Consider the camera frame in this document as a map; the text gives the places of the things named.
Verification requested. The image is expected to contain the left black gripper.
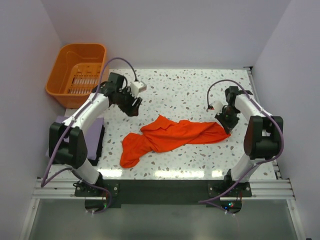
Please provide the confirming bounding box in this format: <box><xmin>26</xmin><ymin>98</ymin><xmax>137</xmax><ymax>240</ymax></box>
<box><xmin>113</xmin><ymin>88</ymin><xmax>143</xmax><ymax>118</ymax></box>

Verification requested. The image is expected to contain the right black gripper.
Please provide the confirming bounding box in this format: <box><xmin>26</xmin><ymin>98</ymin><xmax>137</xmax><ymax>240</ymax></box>
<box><xmin>215</xmin><ymin>106</ymin><xmax>240</xmax><ymax>134</ymax></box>

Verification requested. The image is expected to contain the orange t shirt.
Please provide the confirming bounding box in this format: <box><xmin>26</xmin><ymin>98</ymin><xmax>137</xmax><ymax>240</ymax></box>
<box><xmin>119</xmin><ymin>115</ymin><xmax>231</xmax><ymax>169</ymax></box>

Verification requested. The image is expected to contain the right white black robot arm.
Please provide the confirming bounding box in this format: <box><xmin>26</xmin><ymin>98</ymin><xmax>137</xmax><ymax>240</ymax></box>
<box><xmin>212</xmin><ymin>86</ymin><xmax>284</xmax><ymax>197</ymax></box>

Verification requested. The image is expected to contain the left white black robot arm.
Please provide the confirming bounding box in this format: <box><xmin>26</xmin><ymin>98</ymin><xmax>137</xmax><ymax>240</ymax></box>
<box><xmin>48</xmin><ymin>72</ymin><xmax>147</xmax><ymax>196</ymax></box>

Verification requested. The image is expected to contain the folded lavender t shirt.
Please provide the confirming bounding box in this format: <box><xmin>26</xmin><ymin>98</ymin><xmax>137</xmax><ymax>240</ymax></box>
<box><xmin>45</xmin><ymin>115</ymin><xmax>105</xmax><ymax>161</ymax></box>

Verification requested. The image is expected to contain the orange plastic basket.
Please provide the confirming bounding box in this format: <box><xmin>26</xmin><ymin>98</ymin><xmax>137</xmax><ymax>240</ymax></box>
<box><xmin>45</xmin><ymin>43</ymin><xmax>109</xmax><ymax>109</ymax></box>

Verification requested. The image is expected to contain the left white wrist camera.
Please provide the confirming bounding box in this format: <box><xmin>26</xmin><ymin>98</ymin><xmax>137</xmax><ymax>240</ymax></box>
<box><xmin>129</xmin><ymin>81</ymin><xmax>147</xmax><ymax>98</ymax></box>

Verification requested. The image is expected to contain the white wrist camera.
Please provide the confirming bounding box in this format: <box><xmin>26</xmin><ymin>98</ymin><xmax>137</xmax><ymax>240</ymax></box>
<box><xmin>129</xmin><ymin>81</ymin><xmax>147</xmax><ymax>98</ymax></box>
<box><xmin>208</xmin><ymin>100</ymin><xmax>225</xmax><ymax>114</ymax></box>

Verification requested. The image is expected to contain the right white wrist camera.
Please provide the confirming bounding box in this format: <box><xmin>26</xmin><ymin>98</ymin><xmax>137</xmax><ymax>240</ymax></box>
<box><xmin>208</xmin><ymin>100</ymin><xmax>225</xmax><ymax>114</ymax></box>

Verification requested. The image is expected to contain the aluminium table edge rail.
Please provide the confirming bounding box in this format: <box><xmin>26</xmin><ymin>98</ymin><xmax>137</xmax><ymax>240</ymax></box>
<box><xmin>245</xmin><ymin>67</ymin><xmax>285</xmax><ymax>166</ymax></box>

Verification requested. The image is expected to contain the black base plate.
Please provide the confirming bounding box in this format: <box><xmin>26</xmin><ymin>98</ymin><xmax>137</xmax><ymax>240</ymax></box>
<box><xmin>73</xmin><ymin>179</ymin><xmax>252</xmax><ymax>213</ymax></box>

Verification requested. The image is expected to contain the aluminium front rail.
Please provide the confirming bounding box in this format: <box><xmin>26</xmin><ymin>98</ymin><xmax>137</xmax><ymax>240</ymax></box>
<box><xmin>32</xmin><ymin>179</ymin><xmax>296</xmax><ymax>200</ymax></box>

